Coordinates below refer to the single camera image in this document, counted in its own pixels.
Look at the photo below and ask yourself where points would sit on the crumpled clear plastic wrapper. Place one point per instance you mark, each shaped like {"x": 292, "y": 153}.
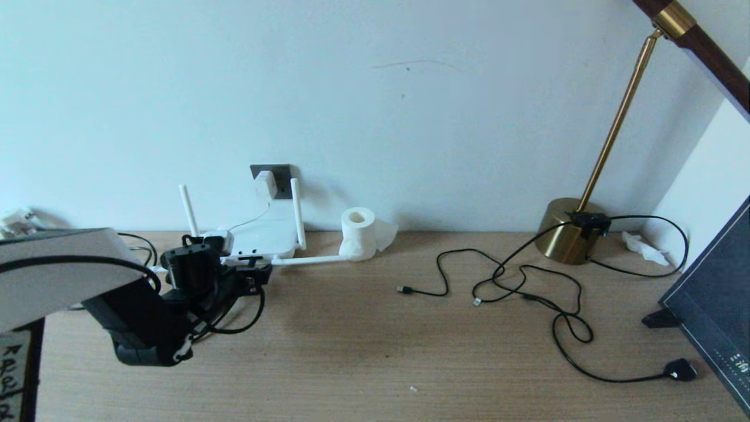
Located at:
{"x": 17, "y": 221}

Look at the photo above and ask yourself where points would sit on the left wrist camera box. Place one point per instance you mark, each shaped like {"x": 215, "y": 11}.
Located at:
{"x": 218, "y": 241}

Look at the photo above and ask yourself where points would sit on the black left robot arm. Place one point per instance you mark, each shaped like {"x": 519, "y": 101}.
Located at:
{"x": 88, "y": 287}

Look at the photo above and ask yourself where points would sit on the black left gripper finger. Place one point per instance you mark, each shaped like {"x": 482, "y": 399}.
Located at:
{"x": 261, "y": 276}
{"x": 249, "y": 262}

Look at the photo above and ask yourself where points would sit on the white toilet paper roll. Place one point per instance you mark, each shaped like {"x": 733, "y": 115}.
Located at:
{"x": 357, "y": 234}

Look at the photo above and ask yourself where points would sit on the grey wall socket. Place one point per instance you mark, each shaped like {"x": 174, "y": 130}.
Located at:
{"x": 284, "y": 176}

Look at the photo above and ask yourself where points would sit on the white power adapter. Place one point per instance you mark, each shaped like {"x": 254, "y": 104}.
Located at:
{"x": 265, "y": 184}

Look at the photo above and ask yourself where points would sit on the white router with antennas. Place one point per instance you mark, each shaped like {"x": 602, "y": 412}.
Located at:
{"x": 263, "y": 234}

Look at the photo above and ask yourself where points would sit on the black clip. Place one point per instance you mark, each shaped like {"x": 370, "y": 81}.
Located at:
{"x": 661, "y": 319}

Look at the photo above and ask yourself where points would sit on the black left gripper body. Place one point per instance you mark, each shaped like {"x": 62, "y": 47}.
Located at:
{"x": 225, "y": 287}

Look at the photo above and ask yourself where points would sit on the brass desk lamp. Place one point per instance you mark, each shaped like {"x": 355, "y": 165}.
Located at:
{"x": 562, "y": 252}

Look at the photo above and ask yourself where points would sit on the crumpled white tissue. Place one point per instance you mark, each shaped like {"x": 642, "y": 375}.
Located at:
{"x": 644, "y": 249}

